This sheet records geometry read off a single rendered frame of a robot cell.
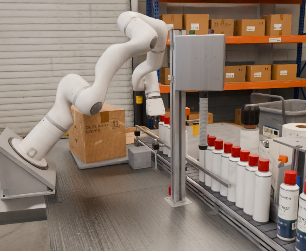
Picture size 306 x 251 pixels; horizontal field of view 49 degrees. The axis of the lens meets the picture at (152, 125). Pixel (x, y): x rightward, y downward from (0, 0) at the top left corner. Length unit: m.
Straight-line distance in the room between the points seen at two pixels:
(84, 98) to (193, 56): 0.55
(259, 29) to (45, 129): 4.60
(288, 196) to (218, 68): 0.47
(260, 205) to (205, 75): 0.47
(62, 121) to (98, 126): 0.30
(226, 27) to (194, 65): 4.27
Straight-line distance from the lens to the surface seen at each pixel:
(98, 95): 1.51
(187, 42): 1.19
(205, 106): 1.19
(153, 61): 1.80
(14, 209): 1.46
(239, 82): 5.45
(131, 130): 2.51
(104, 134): 1.82
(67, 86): 1.57
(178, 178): 1.34
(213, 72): 1.19
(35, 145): 1.57
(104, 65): 1.53
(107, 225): 1.24
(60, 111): 1.55
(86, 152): 1.80
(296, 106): 4.56
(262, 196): 1.14
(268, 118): 3.86
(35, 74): 5.64
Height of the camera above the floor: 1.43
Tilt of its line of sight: 13 degrees down
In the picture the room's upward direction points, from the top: 1 degrees counter-clockwise
